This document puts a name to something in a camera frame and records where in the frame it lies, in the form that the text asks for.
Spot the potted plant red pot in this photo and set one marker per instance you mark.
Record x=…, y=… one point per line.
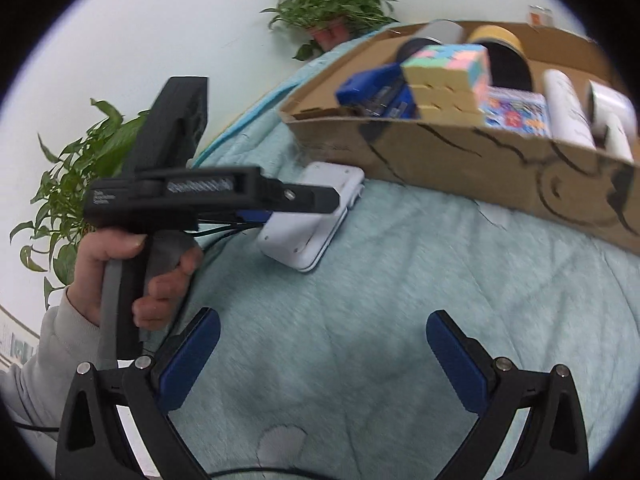
x=325, y=24

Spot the white folding device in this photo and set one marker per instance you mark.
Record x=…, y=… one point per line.
x=300, y=240

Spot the grey sleeve forearm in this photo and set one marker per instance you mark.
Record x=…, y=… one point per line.
x=36, y=392

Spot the colourful board game box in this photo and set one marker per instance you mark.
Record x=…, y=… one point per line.
x=521, y=112

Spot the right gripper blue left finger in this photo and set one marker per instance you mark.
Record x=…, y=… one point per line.
x=92, y=443

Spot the light blue quilt bedspread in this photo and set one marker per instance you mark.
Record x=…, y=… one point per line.
x=330, y=370

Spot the large silver metal can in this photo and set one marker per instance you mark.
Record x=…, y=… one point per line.
x=435, y=32

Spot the large green leafy plant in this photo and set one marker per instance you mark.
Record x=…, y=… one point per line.
x=56, y=230

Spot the white handheld hair dryer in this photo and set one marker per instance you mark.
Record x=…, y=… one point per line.
x=613, y=120

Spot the open cardboard box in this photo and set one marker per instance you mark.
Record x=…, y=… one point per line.
x=588, y=190

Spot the small orange label jar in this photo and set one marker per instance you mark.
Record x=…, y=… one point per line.
x=539, y=16

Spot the pastel rubik's cube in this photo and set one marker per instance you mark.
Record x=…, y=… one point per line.
x=449, y=83

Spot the yellow label jar black lid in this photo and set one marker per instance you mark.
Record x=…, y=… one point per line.
x=508, y=64

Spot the white spray bottle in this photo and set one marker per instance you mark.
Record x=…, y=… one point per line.
x=567, y=120

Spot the person's left hand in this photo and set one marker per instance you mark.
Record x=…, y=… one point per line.
x=165, y=291

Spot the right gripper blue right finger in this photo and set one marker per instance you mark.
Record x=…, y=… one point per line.
x=553, y=442

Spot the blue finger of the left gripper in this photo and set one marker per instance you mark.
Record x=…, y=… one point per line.
x=253, y=216

